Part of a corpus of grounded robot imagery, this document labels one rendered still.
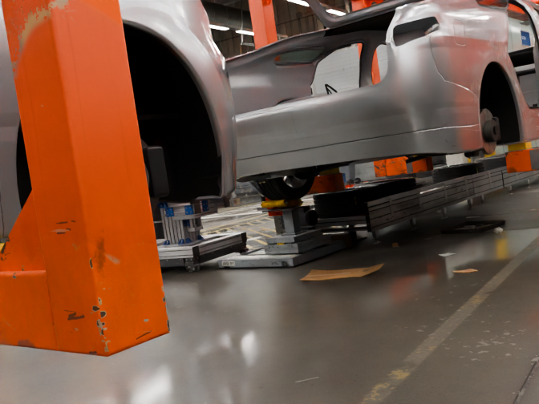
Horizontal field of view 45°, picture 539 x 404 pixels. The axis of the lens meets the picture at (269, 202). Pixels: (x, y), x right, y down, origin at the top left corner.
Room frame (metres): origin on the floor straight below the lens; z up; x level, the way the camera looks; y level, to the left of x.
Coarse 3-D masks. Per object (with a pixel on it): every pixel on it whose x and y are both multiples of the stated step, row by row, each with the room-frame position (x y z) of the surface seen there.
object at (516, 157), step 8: (512, 144) 4.82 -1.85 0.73; (520, 144) 4.78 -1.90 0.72; (528, 144) 4.80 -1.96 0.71; (512, 152) 4.81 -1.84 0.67; (520, 152) 4.77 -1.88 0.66; (528, 152) 4.73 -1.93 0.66; (536, 152) 4.70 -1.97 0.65; (512, 160) 4.81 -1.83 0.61; (520, 160) 4.78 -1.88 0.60; (528, 160) 4.74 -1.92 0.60; (536, 160) 4.70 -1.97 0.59; (512, 168) 4.82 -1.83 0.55; (520, 168) 4.78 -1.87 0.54; (528, 168) 4.74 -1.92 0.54; (536, 168) 4.71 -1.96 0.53
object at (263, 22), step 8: (256, 0) 6.19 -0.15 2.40; (264, 0) 6.17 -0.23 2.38; (256, 8) 6.19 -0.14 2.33; (264, 8) 6.16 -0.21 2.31; (272, 8) 6.26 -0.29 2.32; (256, 16) 6.20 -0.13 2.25; (264, 16) 6.15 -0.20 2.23; (272, 16) 6.24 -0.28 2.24; (256, 24) 6.21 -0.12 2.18; (264, 24) 6.15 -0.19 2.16; (272, 24) 6.23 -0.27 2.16; (256, 32) 6.22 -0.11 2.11; (264, 32) 6.16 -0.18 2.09; (272, 32) 6.21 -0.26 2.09; (256, 40) 6.23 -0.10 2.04; (264, 40) 6.17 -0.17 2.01; (272, 40) 6.20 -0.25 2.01; (256, 48) 6.24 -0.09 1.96
